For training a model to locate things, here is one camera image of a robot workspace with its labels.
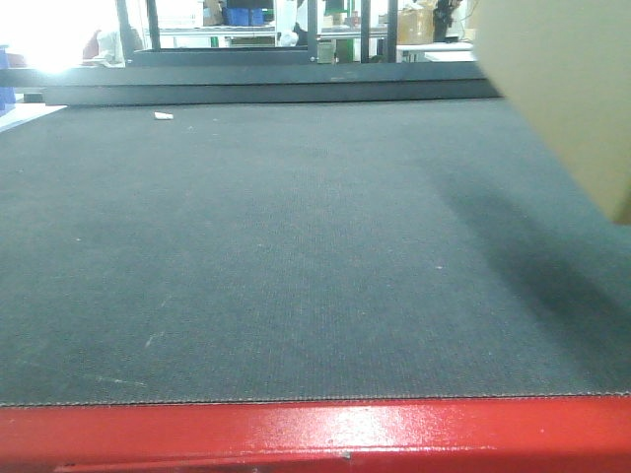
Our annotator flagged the tall brown cardboard box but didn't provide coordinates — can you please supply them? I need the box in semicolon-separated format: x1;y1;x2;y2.
474;1;630;225

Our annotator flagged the dark conveyor belt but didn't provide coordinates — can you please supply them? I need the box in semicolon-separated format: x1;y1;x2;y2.
1;100;630;406

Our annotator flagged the blue storage bin on shelf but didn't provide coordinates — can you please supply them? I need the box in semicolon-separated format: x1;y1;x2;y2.
222;8;264;27

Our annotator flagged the white background table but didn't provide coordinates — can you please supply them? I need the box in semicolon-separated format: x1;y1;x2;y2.
396;41;477;63

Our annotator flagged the wrapped brown background carton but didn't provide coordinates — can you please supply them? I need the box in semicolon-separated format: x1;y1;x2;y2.
397;8;434;45

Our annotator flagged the black metal conveyor end frame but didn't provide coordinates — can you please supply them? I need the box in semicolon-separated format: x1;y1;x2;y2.
1;49;500;106

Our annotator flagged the red conveyor frame edge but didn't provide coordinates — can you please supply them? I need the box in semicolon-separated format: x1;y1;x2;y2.
1;396;630;472

